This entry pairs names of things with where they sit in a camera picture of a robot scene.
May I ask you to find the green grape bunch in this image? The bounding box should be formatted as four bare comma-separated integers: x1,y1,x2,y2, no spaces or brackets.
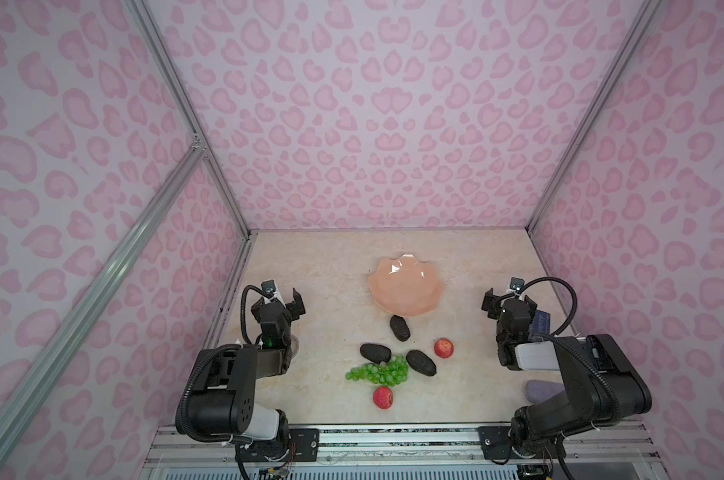
345,355,409,387

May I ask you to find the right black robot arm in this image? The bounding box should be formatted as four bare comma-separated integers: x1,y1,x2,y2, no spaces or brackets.
481,290,652,459

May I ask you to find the pink flower-shaped fruit bowl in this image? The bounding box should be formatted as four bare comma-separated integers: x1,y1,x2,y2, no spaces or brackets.
367,254,445,317

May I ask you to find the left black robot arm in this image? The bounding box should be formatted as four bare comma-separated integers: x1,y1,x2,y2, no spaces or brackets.
175,281,306,451

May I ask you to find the red apple front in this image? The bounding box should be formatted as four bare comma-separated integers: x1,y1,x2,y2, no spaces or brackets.
373,386,394,410

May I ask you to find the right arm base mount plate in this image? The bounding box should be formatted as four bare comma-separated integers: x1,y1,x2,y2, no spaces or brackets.
477,426,516,466

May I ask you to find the dark blue booklet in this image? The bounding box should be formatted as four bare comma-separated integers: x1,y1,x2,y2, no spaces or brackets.
529,310,551,334

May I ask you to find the red apple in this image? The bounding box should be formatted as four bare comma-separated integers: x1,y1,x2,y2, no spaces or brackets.
433,338,455,359
373,386,394,410

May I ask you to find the purple grey pad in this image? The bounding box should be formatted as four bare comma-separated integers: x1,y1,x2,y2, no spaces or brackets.
523,380,565,404

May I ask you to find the diagonal aluminium frame bar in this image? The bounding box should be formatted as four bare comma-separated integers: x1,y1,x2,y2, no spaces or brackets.
0,145,206,469

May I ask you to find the dark avocado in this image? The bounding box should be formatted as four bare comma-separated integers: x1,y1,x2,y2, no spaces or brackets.
389,315,411,342
359,343,392,364
405,350,437,377

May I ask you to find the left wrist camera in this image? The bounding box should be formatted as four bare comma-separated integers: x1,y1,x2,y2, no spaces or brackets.
260,279,286,305

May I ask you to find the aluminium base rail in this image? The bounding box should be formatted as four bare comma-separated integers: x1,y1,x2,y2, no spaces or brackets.
140,421,668,479

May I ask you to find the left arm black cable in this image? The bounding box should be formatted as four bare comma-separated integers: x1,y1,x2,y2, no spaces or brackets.
239,284,271,346

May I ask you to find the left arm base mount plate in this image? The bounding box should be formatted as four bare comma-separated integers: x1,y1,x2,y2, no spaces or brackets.
236,428,319,463

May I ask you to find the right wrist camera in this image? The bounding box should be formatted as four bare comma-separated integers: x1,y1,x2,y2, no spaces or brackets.
507,277,525,296

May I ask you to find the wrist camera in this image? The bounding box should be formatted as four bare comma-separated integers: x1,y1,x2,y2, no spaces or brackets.
507,277,525,296
260,279,286,305

